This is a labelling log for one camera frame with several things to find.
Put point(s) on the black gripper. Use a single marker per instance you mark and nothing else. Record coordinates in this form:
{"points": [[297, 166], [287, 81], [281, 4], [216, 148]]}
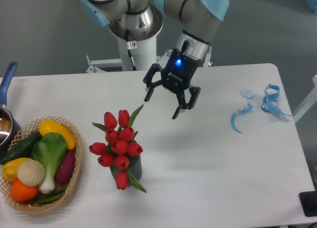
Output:
{"points": [[176, 77]]}

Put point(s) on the red tulip bouquet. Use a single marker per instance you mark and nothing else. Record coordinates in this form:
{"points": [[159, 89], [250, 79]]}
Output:
{"points": [[120, 146]]}

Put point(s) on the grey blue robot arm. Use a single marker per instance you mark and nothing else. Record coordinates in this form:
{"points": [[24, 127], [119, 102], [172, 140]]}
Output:
{"points": [[217, 7]]}

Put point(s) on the dark grey ribbed vase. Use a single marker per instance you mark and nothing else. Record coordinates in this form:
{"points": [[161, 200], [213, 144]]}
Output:
{"points": [[135, 168]]}

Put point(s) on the pale blue plastic cap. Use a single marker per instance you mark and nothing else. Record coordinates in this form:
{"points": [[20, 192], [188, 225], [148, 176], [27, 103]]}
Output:
{"points": [[248, 94]]}

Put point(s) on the tangled blue plastic strip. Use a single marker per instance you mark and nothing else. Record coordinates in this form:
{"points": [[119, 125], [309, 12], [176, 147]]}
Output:
{"points": [[269, 103]]}

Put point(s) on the yellow squash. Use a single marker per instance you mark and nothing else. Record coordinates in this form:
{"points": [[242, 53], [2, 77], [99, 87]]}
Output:
{"points": [[51, 126]]}

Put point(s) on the green bok choy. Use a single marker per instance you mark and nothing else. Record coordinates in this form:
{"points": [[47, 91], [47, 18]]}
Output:
{"points": [[49, 152]]}

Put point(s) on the purple sweet potato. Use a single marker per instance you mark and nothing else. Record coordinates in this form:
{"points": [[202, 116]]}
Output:
{"points": [[66, 168]]}

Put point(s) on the woven wicker basket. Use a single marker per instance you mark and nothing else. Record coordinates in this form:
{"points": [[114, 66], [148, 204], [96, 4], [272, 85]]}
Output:
{"points": [[32, 207]]}

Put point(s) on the blue object top corner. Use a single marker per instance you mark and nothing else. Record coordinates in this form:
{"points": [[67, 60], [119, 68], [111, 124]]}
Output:
{"points": [[312, 4]]}

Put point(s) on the green bean pods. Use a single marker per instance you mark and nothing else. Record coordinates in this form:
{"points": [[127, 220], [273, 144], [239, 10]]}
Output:
{"points": [[51, 197]]}

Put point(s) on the dark green cucumber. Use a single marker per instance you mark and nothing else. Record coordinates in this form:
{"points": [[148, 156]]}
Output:
{"points": [[22, 149]]}

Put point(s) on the white steamed bun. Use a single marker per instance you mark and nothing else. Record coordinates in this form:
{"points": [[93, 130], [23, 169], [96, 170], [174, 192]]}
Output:
{"points": [[31, 173]]}

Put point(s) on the black device at table edge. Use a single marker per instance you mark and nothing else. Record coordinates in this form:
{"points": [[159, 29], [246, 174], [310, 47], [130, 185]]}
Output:
{"points": [[309, 203]]}

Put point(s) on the yellow bell pepper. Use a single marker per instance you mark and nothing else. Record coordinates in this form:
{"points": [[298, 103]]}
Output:
{"points": [[9, 170]]}

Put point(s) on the orange fruit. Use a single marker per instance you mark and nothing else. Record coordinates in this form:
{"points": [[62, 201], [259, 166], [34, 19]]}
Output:
{"points": [[21, 192]]}

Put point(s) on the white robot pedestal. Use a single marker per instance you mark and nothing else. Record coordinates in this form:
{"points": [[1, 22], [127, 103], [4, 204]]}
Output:
{"points": [[136, 24]]}

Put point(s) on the white metal frame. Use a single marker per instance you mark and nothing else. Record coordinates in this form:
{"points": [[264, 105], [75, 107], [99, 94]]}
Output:
{"points": [[306, 103]]}

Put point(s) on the blue handled saucepan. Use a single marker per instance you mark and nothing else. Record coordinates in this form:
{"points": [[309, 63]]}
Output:
{"points": [[8, 125]]}

